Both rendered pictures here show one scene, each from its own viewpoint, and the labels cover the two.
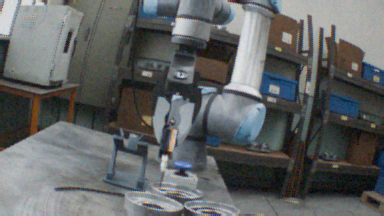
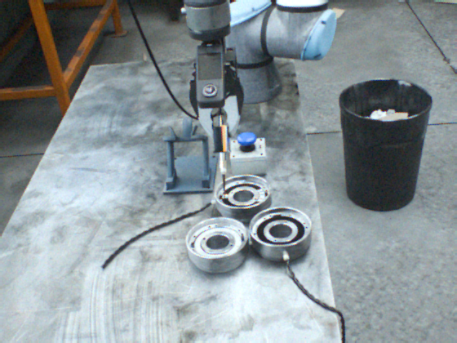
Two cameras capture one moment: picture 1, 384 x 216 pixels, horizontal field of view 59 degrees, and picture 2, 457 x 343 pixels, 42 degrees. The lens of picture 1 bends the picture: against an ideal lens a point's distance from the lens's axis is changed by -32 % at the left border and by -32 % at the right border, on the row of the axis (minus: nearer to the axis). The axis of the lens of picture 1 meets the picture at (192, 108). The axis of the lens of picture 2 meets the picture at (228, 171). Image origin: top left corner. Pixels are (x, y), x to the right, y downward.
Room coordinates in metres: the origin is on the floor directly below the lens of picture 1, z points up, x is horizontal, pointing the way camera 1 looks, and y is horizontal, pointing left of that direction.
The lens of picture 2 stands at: (0.00, -0.11, 1.48)
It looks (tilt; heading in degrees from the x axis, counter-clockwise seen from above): 34 degrees down; 8
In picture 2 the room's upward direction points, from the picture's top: 7 degrees counter-clockwise
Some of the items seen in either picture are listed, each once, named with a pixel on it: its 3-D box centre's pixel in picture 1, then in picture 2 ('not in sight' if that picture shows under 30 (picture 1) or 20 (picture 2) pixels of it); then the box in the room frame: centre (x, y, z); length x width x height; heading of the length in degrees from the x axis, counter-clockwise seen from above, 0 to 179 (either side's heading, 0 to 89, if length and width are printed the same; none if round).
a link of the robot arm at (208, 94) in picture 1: (194, 108); (250, 28); (1.38, -0.01, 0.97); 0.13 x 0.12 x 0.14; 67
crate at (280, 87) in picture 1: (270, 84); not in sight; (4.54, -0.71, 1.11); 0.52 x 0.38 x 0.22; 93
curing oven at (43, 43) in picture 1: (44, 45); not in sight; (3.12, 1.29, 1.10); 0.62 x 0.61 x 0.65; 3
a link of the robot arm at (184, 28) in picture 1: (189, 30); (206, 14); (0.96, 0.03, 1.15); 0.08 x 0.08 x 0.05
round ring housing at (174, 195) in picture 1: (175, 198); (243, 199); (0.89, 0.00, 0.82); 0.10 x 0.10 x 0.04
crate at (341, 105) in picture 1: (339, 104); not in sight; (4.59, -1.69, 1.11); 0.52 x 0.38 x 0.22; 93
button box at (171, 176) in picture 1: (179, 182); (248, 154); (1.03, -0.01, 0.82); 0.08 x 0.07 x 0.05; 3
